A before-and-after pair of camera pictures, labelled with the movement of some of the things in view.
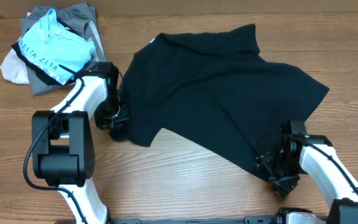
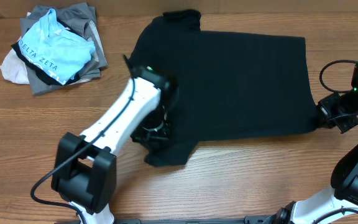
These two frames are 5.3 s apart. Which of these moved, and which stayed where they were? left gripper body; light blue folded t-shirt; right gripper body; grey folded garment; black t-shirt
Moved: right gripper body; black t-shirt; left gripper body
Stayed: light blue folded t-shirt; grey folded garment
